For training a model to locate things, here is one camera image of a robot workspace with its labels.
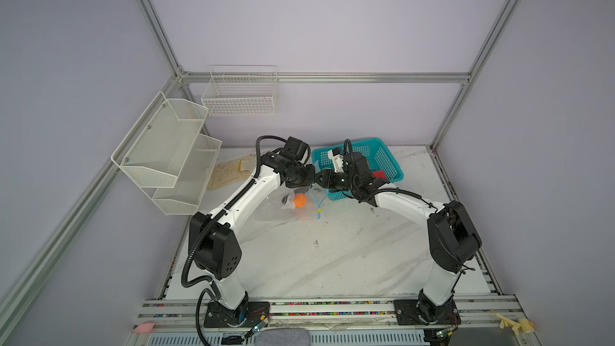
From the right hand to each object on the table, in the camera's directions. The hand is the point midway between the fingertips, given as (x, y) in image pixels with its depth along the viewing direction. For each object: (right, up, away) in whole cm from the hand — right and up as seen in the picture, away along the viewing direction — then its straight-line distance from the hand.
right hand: (311, 177), depth 84 cm
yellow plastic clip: (+64, -44, -14) cm, 79 cm away
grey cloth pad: (-8, -45, -17) cm, 49 cm away
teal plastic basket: (+31, +9, +26) cm, 42 cm away
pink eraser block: (-50, -45, -14) cm, 68 cm away
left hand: (0, -1, -2) cm, 2 cm away
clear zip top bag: (-2, -11, +17) cm, 20 cm away
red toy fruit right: (+30, +1, +20) cm, 36 cm away
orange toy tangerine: (-5, -9, +8) cm, 13 cm away
